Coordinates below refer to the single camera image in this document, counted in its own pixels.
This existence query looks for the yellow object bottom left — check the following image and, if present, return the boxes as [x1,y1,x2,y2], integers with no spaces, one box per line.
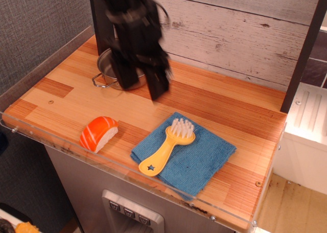
[15,222,40,233]

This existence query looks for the clear acrylic edge guard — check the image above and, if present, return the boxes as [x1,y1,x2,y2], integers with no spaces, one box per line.
[3,106,286,232]

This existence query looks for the blue folded cloth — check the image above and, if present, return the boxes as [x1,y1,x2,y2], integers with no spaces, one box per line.
[130,112,237,201]

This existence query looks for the dark vertical post left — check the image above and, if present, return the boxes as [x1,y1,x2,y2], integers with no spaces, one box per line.
[90,0,115,55]

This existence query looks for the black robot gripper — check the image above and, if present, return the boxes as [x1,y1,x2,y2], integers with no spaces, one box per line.
[104,0,173,101]

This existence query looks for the grey cabinet with button panel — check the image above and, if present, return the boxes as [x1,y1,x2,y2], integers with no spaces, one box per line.
[46,146,233,232]

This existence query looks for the yellow brush with white bristles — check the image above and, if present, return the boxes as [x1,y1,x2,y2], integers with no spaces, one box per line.
[138,118,196,177]

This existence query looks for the orange salmon sushi toy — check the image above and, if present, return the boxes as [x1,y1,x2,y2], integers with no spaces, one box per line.
[79,116,119,153]

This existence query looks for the white toy sink unit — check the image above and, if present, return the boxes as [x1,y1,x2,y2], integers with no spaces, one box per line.
[273,83,326,194]

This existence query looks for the dark vertical post right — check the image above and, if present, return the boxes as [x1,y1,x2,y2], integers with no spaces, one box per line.
[280,0,326,113]

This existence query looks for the dark vertical post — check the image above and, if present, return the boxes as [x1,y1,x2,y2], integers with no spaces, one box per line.
[280,0,326,113]
[90,0,115,55]

